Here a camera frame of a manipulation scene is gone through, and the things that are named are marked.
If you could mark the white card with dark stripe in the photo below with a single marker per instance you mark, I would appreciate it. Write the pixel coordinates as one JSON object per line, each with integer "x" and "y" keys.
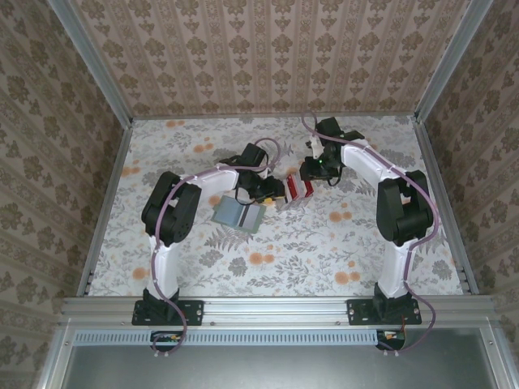
{"x": 253, "y": 219}

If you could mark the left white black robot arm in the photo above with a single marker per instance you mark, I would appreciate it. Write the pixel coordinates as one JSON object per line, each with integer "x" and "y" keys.
{"x": 215, "y": 184}

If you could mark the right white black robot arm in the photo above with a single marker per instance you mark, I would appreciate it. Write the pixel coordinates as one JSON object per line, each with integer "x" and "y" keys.
{"x": 361, "y": 162}

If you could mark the floral table sheet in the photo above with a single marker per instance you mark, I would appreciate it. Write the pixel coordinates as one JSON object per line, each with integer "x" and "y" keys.
{"x": 284, "y": 279}

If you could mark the grey metal sheet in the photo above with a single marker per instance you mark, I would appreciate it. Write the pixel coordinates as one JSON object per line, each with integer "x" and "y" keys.
{"x": 275, "y": 368}

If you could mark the aluminium table side rail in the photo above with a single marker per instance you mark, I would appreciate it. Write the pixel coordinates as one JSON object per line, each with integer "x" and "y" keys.
{"x": 427, "y": 152}
{"x": 105, "y": 210}

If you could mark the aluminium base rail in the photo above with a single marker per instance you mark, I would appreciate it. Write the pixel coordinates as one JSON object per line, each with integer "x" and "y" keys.
{"x": 275, "y": 310}

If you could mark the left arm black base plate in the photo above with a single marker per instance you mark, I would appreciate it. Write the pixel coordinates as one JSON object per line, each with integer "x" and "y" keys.
{"x": 194, "y": 312}

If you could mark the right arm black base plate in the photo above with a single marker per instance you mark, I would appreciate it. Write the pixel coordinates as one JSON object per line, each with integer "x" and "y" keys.
{"x": 357, "y": 312}

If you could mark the aluminium frame post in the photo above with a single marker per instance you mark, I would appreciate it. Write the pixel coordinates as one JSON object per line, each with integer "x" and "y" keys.
{"x": 91, "y": 61}
{"x": 450, "y": 61}

